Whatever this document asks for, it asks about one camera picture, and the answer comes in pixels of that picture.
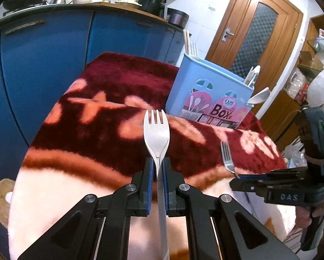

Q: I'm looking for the cardboard box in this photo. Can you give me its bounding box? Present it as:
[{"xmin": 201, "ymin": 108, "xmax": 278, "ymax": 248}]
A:
[{"xmin": 299, "ymin": 50, "xmax": 322, "ymax": 68}]

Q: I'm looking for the blue plastic utensil holder box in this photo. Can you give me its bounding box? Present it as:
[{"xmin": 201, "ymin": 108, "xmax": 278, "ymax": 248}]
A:
[{"xmin": 165, "ymin": 53, "xmax": 256, "ymax": 130}]

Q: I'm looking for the dark rice cooker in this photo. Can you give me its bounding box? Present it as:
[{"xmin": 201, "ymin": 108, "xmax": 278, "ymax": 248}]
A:
[{"xmin": 166, "ymin": 8, "xmax": 190, "ymax": 28}]

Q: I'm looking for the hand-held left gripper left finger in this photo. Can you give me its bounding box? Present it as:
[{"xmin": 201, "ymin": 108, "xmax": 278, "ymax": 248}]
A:
[{"xmin": 17, "ymin": 157, "xmax": 154, "ymax": 260}]

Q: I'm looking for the white plastic utensil handle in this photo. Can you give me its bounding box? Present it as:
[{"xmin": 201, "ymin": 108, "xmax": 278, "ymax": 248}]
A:
[{"xmin": 245, "ymin": 66, "xmax": 256, "ymax": 86}]

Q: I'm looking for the red floral blanket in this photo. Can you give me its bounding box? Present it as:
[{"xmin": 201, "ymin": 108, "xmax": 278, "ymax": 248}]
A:
[{"xmin": 7, "ymin": 51, "xmax": 295, "ymax": 260}]

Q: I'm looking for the clear plastic bag of goods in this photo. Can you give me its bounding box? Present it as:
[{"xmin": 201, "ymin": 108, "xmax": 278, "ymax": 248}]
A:
[{"xmin": 285, "ymin": 70, "xmax": 309, "ymax": 99}]

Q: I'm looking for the black air fryer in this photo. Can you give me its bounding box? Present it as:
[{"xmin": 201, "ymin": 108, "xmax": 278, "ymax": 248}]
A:
[{"xmin": 137, "ymin": 0, "xmax": 166, "ymax": 17}]

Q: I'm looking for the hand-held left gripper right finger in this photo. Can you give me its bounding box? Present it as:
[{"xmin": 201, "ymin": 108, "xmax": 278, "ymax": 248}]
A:
[{"xmin": 163, "ymin": 157, "xmax": 301, "ymax": 260}]

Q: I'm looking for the metal fork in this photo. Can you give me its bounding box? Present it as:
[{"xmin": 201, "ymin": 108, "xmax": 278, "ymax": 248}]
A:
[
  {"xmin": 190, "ymin": 42, "xmax": 200, "ymax": 59},
  {"xmin": 220, "ymin": 141, "xmax": 240, "ymax": 178}
]

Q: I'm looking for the metal door handle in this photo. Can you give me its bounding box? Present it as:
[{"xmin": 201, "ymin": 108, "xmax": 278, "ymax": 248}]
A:
[{"xmin": 222, "ymin": 27, "xmax": 235, "ymax": 42}]

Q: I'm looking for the wooden door with glass panel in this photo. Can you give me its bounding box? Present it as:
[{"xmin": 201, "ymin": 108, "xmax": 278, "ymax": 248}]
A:
[{"xmin": 205, "ymin": 0, "xmax": 303, "ymax": 114}]

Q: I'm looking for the pale blue plastic container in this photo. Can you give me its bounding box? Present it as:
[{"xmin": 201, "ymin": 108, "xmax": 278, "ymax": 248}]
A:
[{"xmin": 312, "ymin": 28, "xmax": 324, "ymax": 53}]

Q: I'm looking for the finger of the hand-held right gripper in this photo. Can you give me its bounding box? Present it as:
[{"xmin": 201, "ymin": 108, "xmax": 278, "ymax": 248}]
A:
[{"xmin": 229, "ymin": 167, "xmax": 309, "ymax": 194}]

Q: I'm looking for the wooden shelf niche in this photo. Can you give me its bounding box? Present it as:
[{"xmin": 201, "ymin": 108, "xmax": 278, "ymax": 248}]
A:
[{"xmin": 287, "ymin": 15, "xmax": 324, "ymax": 109}]

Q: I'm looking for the crumpled clear plastic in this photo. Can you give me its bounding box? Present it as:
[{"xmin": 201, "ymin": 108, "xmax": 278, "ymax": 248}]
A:
[{"xmin": 284, "ymin": 143, "xmax": 306, "ymax": 168}]

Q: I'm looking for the person's right hand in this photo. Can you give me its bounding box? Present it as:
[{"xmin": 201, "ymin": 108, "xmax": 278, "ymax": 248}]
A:
[{"xmin": 295, "ymin": 206, "xmax": 313, "ymax": 231}]

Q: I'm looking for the white plastic bag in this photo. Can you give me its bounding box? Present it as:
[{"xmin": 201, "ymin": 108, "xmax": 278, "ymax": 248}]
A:
[{"xmin": 308, "ymin": 68, "xmax": 324, "ymax": 109}]

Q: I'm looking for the white plastic fork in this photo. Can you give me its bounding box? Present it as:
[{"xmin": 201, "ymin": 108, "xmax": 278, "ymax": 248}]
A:
[{"xmin": 143, "ymin": 109, "xmax": 170, "ymax": 260}]

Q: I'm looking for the tan round stool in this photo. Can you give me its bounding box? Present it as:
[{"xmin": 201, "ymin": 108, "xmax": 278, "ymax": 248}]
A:
[{"xmin": 0, "ymin": 178, "xmax": 16, "ymax": 229}]

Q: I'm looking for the blue kitchen cabinet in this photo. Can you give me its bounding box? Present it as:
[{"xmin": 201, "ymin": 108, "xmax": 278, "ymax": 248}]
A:
[{"xmin": 0, "ymin": 4, "xmax": 187, "ymax": 223}]

